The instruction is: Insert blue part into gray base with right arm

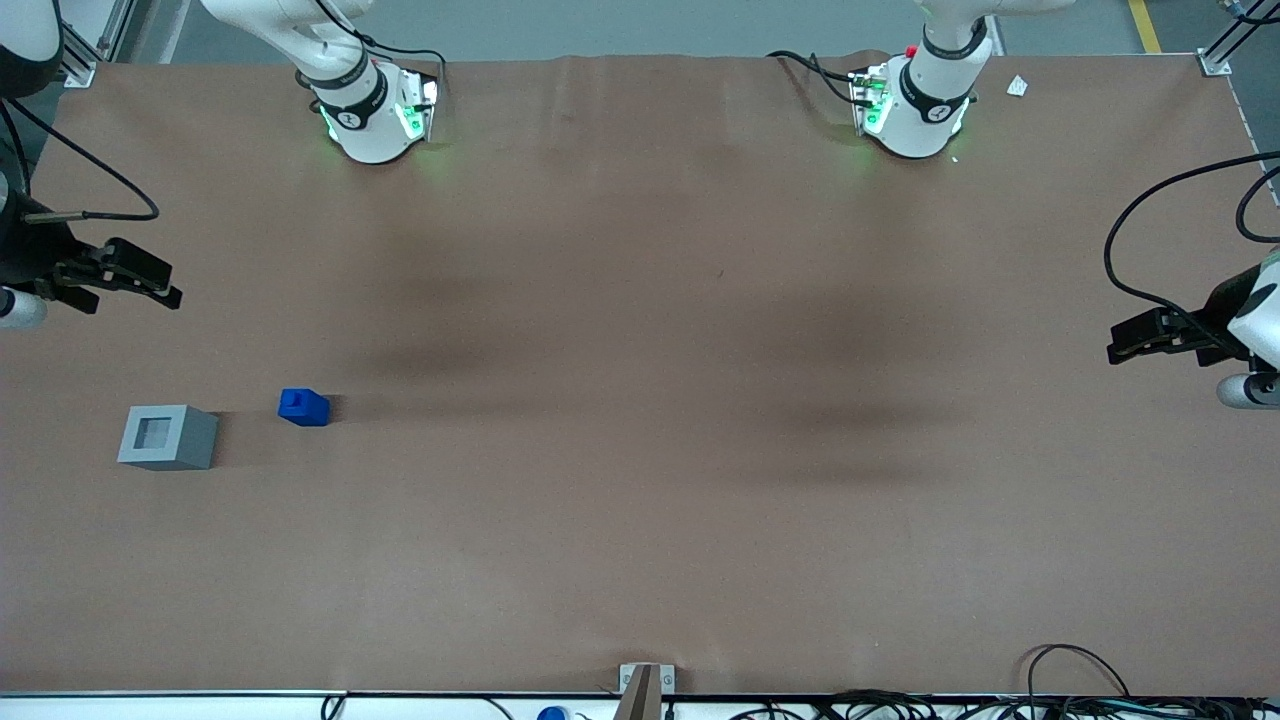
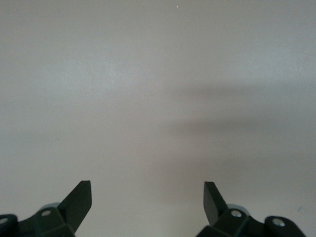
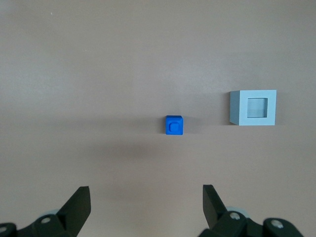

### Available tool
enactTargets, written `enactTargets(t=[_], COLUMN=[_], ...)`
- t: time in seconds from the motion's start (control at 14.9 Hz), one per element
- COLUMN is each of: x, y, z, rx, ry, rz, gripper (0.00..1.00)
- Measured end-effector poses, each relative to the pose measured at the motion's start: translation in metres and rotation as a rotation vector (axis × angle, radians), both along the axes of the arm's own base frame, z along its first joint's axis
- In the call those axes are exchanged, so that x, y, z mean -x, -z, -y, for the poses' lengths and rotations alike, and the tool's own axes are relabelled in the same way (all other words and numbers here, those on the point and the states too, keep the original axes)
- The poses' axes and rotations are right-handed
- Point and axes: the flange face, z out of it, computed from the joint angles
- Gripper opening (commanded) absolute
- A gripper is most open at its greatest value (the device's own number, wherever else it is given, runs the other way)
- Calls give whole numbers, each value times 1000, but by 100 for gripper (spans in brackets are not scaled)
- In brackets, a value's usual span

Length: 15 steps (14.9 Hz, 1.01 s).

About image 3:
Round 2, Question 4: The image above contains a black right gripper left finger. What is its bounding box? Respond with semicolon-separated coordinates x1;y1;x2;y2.
0;186;91;237

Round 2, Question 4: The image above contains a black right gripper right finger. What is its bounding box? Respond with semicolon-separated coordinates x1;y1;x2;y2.
200;184;305;237

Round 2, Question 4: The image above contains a blue plastic block part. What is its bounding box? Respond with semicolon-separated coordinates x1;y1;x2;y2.
164;115;185;136

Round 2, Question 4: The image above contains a gray square hollow base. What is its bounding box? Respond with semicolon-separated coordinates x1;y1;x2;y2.
229;89;277;126

